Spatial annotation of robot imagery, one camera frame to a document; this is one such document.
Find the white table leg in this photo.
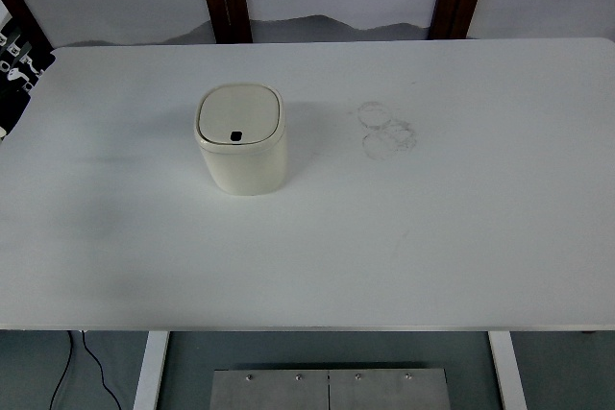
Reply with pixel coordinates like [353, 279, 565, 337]
[133, 331, 170, 410]
[488, 331, 528, 410]

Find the left white table leg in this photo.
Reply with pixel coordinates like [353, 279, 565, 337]
[133, 331, 170, 410]

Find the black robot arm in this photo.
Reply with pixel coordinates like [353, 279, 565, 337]
[1, 4, 55, 140]

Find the black floor cable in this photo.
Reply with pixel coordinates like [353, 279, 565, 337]
[49, 330, 122, 410]

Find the cream plastic trash can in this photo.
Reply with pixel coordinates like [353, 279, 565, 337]
[194, 83, 288, 196]

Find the grey metal base plate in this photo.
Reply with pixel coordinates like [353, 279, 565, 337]
[209, 368, 451, 410]

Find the far left dark post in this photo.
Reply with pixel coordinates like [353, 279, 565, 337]
[1, 0, 54, 53]

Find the right white table leg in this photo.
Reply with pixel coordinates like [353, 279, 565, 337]
[488, 331, 528, 410]

